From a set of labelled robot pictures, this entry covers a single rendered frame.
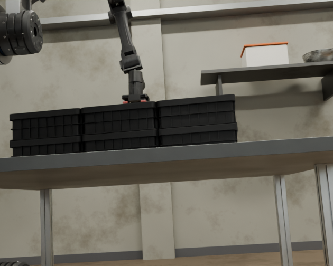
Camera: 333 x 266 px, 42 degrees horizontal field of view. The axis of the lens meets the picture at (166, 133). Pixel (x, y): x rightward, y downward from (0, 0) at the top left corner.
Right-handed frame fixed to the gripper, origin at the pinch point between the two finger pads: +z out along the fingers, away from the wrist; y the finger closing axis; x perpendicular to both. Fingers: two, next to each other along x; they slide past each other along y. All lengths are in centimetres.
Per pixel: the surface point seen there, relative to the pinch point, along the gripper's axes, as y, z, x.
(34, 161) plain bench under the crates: 18, 25, 52
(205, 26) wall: -21, -161, -251
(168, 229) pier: 23, 42, -253
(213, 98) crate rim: -31.6, -3.3, 8.9
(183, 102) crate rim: -20.1, -2.9, 8.8
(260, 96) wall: -72, -84, -261
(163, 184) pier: 27, 1, -250
